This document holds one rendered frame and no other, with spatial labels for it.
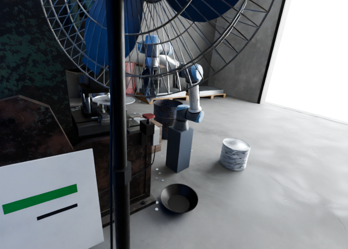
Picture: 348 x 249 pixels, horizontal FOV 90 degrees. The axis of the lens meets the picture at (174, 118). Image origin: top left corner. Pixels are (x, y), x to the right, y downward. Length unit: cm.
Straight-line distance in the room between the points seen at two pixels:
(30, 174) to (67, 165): 15
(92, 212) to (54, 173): 33
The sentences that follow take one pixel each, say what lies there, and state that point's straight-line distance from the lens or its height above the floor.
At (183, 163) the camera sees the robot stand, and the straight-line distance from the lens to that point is 185.
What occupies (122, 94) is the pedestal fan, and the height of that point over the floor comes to 103.
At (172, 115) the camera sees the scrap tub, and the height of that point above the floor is 37.
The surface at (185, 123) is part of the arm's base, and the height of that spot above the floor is 51.
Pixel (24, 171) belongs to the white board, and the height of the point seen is 55.
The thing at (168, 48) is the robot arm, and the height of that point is 115.
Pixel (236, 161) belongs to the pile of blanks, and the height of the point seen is 12.
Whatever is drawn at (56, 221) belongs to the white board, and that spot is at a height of 24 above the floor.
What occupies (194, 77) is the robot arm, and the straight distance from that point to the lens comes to 134.
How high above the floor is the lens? 112
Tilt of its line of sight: 20 degrees down
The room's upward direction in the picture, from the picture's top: 5 degrees clockwise
